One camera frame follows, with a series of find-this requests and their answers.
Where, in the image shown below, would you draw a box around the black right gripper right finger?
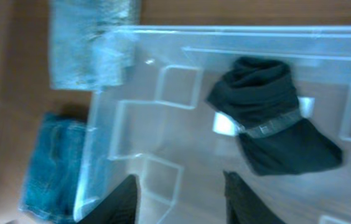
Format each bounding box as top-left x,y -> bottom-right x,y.
223,171 -> 285,224

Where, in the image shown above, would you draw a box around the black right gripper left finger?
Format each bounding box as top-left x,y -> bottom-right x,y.
77,175 -> 139,224

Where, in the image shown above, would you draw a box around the black garment with tape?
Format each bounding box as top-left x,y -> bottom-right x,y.
207,57 -> 344,176

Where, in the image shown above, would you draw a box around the light blue jeans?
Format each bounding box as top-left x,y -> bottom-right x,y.
48,0 -> 141,91

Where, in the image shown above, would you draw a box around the dark blue folded jeans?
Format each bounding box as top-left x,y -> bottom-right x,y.
19,113 -> 86,223

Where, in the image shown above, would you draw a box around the clear plastic storage bin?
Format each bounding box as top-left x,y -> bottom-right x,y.
73,26 -> 351,223

